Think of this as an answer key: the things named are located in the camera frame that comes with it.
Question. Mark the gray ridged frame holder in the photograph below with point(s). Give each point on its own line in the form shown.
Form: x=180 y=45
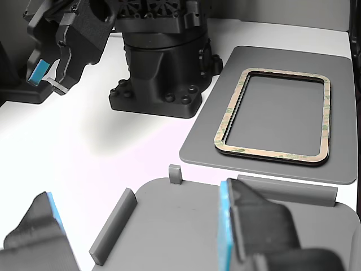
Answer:
x=175 y=226

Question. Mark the flat gray plate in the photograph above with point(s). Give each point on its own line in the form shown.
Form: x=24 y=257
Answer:
x=203 y=135

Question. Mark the black textured gripper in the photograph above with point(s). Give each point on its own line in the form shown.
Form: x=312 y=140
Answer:
x=88 y=31

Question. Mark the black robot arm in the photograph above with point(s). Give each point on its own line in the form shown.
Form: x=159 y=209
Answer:
x=169 y=65

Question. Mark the stacked rectangular frame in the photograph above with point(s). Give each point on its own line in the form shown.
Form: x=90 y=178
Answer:
x=307 y=163

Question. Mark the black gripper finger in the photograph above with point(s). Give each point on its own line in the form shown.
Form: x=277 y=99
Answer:
x=34 y=242
x=262 y=237

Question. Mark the tan rectangular adhesive frame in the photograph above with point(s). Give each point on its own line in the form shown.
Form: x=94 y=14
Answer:
x=227 y=120

